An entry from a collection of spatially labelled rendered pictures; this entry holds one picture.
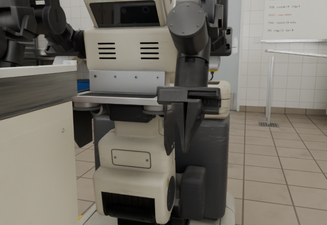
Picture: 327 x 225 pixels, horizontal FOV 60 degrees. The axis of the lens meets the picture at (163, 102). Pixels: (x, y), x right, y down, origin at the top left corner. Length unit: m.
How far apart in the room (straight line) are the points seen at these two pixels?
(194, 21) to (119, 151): 0.53
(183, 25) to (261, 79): 4.40
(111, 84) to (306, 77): 4.26
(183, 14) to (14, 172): 0.32
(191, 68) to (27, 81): 0.25
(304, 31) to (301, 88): 0.86
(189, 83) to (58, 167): 0.26
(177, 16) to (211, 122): 0.66
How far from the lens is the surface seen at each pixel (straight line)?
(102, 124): 1.15
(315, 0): 4.91
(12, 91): 0.44
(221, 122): 1.04
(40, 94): 0.48
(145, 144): 0.83
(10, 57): 0.72
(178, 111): 0.44
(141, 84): 0.76
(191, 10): 0.44
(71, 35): 0.88
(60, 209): 0.55
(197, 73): 0.46
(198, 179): 0.95
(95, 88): 0.82
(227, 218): 1.24
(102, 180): 0.87
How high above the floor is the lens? 0.92
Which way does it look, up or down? 9 degrees down
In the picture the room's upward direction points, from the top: straight up
